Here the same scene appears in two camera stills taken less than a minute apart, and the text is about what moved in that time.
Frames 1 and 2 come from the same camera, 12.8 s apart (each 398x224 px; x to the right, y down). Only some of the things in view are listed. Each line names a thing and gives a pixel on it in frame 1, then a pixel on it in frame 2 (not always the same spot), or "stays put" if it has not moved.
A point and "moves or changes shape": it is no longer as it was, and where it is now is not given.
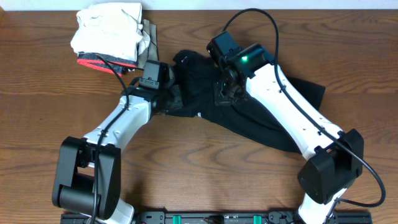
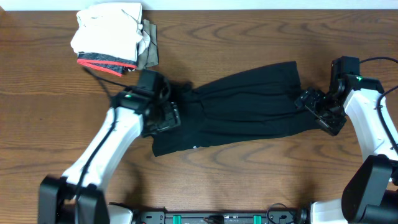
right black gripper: [219, 98] to [308, 99]
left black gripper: [177, 101] to [172, 117]
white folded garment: [114, 29] stays put
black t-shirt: [198, 78] moves or changes shape
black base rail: [224, 217] stays put
